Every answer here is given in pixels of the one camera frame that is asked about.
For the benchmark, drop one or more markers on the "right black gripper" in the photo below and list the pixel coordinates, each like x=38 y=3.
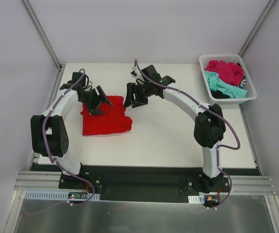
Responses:
x=139 y=91

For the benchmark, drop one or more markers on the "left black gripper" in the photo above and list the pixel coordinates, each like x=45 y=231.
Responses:
x=93 y=98

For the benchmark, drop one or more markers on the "red t shirt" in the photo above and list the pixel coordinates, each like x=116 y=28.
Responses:
x=113 y=120

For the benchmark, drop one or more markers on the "white plastic basket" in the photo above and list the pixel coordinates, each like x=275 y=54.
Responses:
x=249 y=87

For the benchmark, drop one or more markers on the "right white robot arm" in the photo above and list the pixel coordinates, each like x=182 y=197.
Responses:
x=209 y=127

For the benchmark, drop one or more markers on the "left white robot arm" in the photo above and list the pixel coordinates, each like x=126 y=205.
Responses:
x=48 y=130

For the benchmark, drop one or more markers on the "black garment in basket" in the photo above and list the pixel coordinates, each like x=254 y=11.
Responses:
x=219 y=95

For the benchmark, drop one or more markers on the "teal t shirt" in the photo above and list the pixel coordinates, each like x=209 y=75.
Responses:
x=216 y=84

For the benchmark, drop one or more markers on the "crumpled magenta t shirt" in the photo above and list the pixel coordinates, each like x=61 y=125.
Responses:
x=230 y=73

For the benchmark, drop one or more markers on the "striped garment in basket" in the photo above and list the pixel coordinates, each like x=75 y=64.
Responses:
x=242 y=83

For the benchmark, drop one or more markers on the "left aluminium frame post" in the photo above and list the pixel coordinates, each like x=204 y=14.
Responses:
x=41 y=33

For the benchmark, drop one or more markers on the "aluminium frame post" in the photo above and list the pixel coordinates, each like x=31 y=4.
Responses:
x=265 y=13
x=41 y=33

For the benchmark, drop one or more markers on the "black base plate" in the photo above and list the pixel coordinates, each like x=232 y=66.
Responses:
x=144 y=184

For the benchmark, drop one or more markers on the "aluminium rail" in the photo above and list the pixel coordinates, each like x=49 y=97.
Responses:
x=37 y=180

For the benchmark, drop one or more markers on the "left white cable duct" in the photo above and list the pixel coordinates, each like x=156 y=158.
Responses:
x=60 y=195

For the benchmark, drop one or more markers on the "white cable duct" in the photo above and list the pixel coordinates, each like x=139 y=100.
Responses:
x=60 y=195
x=200 y=199

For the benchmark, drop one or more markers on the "right white cable duct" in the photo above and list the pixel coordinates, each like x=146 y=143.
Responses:
x=200 y=199

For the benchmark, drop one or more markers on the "right aluminium frame post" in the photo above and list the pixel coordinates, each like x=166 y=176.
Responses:
x=265 y=13

